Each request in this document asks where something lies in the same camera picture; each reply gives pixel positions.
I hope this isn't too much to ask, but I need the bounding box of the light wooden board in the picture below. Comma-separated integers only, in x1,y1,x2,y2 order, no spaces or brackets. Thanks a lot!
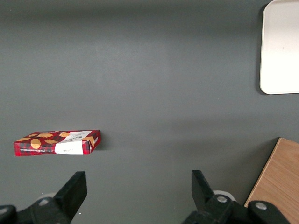
243,137,299,224

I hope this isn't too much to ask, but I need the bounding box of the white plastic tray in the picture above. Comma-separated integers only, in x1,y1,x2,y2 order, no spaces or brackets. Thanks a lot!
259,0,299,95

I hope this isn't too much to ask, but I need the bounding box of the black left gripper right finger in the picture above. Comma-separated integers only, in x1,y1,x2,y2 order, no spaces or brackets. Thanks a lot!
181,170,290,224

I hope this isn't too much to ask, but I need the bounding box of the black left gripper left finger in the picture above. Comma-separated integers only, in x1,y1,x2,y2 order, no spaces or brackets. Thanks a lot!
0,171,88,224

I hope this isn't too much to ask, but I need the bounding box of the red tartan cookie box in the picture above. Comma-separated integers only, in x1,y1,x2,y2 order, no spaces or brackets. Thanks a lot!
13,130,101,157

